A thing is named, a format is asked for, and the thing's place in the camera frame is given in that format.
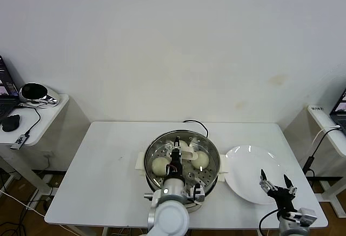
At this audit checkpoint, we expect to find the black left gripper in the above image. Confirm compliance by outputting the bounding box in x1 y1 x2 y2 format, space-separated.
164 136 185 179

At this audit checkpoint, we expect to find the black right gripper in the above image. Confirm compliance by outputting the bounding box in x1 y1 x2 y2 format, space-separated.
258 168 298 215

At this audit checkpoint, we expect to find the white steamed baozi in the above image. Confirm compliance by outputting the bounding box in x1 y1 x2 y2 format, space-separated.
193 151 211 170
179 140 193 153
151 157 170 177

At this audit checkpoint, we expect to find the stainless steel steamer basket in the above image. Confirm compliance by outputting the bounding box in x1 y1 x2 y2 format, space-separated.
135 129 230 201

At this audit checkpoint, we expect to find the white round plate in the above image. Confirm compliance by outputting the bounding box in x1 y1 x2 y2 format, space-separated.
224 145 289 206

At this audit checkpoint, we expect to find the black laptop with purple screen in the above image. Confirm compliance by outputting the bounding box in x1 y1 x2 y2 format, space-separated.
330 89 346 134

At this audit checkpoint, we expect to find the white side table with mouse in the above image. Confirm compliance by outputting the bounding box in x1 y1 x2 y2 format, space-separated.
0 93 92 193

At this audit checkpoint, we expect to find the shiny chrome rounded device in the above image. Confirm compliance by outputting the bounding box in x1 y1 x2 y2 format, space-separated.
19 82 61 109

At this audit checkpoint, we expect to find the grey usb hub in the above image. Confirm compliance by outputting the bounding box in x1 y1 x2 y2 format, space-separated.
10 134 30 150

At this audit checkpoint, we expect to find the black computer mouse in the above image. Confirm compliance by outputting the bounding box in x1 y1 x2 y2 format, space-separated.
2 113 22 132

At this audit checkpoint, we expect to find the black laptop with lit screen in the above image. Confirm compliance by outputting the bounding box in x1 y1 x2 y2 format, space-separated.
0 55 21 125

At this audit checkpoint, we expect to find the black pot power cable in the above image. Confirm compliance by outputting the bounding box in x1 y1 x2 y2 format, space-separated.
183 119 209 139

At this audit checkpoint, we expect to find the black charger cable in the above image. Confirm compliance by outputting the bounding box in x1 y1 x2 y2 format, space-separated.
302 127 343 177

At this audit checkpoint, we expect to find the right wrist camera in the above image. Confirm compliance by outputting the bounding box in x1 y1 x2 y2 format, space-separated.
286 207 317 226

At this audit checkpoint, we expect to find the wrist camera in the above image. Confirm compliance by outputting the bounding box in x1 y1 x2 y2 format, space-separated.
188 183 206 203
286 207 317 226

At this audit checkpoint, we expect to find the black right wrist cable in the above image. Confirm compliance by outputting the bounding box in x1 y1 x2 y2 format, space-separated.
258 208 281 236

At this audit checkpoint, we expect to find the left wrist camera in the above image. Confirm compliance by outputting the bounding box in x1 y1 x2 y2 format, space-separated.
188 183 206 203

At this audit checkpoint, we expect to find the white charger cable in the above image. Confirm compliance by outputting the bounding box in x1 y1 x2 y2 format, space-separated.
312 126 342 146

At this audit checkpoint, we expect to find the black usb hub cable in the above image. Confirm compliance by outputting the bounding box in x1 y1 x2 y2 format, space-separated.
16 103 42 137

